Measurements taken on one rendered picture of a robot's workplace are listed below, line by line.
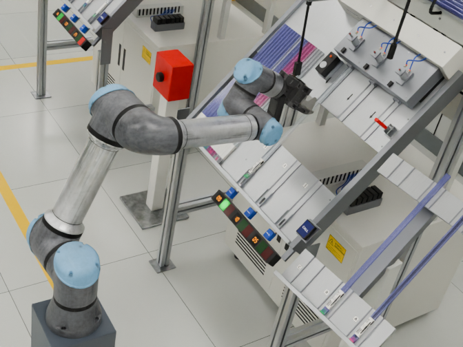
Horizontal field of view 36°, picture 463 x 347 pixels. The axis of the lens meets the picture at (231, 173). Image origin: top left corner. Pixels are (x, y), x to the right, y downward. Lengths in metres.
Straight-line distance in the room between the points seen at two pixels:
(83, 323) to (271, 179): 0.74
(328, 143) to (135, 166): 1.12
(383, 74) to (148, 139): 0.80
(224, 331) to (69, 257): 1.08
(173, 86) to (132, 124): 1.13
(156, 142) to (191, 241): 1.46
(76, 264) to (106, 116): 0.39
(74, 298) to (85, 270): 0.09
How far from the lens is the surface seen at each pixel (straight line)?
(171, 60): 2.84
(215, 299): 2.91
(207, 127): 1.81
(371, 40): 2.26
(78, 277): 1.84
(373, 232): 2.43
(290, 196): 2.18
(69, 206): 1.90
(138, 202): 3.29
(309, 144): 2.79
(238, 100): 2.02
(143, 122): 1.72
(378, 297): 2.07
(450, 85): 2.14
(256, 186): 2.26
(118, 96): 1.79
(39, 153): 3.58
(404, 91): 2.12
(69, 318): 1.94
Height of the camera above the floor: 2.06
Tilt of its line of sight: 35 degrees down
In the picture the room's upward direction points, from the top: 12 degrees clockwise
